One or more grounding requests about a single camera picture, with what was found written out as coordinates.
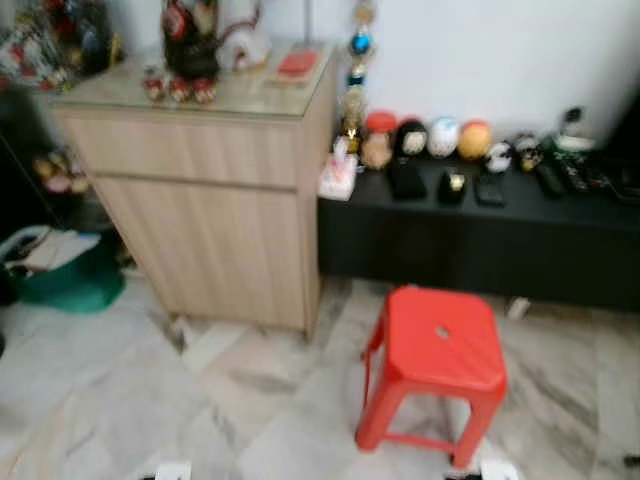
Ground white painted ball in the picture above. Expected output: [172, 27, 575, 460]
[428, 116, 461, 159]

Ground white papers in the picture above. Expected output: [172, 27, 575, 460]
[0, 225, 101, 273]

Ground small red figurine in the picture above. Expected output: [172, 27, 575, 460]
[168, 75, 191, 104]
[143, 65, 166, 103]
[192, 78, 216, 105]

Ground small black white figure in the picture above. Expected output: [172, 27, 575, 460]
[485, 140, 514, 174]

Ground black flat case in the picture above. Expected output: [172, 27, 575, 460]
[474, 172, 507, 208]

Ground flat red box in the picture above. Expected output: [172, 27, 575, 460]
[265, 45, 326, 86]

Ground black low cabinet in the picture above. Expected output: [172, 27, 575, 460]
[318, 150, 640, 321]

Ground white robot right foot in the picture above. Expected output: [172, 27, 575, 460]
[480, 458, 521, 480]

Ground green bag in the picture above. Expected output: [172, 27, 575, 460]
[15, 235, 126, 314]

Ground white figure with black top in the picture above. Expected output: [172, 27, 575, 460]
[555, 105, 596, 153]

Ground red plastic stool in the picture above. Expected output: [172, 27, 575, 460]
[355, 285, 508, 469]

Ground colourful flower decoration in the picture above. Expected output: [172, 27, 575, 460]
[0, 0, 121, 91]

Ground dark shelf unit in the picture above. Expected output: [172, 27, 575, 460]
[0, 85, 111, 236]

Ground tall ornament with blue ball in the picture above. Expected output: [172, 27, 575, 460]
[340, 0, 379, 156]

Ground black egg figure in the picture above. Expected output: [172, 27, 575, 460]
[394, 118, 429, 161]

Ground black remote control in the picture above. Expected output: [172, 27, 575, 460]
[555, 155, 591, 193]
[535, 162, 566, 198]

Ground dark painted vase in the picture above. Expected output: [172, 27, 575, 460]
[160, 0, 221, 81]

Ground small dark figure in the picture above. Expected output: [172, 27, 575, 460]
[513, 133, 546, 171]

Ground pink figurines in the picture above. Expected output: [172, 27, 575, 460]
[30, 148, 86, 196]

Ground light wooden cabinet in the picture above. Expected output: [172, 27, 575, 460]
[50, 42, 341, 336]

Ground white ceramic figure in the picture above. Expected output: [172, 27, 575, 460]
[215, 0, 273, 73]

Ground orange ball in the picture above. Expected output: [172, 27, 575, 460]
[457, 120, 493, 161]

